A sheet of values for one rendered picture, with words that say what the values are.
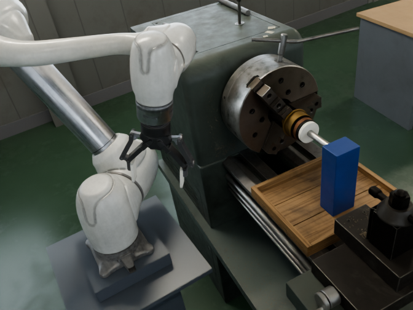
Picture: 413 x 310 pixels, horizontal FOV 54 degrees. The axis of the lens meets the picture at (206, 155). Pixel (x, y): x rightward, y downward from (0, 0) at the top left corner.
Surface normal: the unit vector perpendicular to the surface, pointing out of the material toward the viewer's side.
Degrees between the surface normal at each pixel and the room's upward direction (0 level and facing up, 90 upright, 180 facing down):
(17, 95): 90
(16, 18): 66
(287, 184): 0
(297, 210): 0
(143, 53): 72
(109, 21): 90
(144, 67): 80
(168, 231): 0
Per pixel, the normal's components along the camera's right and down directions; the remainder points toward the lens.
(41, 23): 0.50, 0.45
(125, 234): 0.73, 0.36
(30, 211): -0.14, -0.80
